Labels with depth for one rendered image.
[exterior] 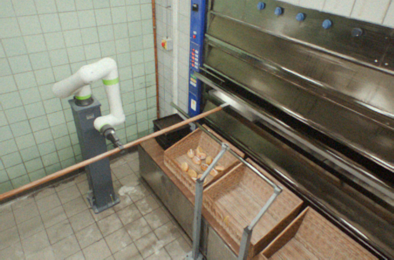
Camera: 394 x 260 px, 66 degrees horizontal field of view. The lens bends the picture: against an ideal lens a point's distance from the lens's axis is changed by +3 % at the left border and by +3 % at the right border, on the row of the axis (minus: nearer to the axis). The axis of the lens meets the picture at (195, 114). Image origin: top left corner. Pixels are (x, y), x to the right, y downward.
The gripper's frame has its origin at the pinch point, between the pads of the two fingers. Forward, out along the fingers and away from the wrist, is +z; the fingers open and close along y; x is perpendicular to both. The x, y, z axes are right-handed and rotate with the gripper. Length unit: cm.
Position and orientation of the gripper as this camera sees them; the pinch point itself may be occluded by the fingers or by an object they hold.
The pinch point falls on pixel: (121, 148)
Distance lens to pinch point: 208.5
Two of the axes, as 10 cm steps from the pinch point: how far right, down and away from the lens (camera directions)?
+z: 5.9, 4.7, -6.6
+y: -0.4, 8.3, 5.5
